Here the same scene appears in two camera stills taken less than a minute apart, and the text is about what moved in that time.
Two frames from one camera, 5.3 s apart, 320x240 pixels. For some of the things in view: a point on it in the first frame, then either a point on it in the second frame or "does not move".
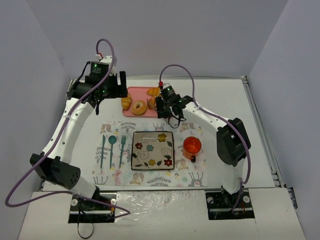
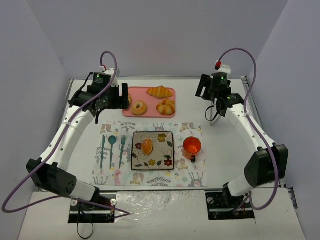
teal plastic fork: x=123 y=142 does not move
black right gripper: x=161 y=107 → x=203 y=87
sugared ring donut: x=140 y=111 does not move
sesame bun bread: x=150 y=102 → x=147 y=146
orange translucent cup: x=192 y=147 does not move
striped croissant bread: x=155 y=91 does not move
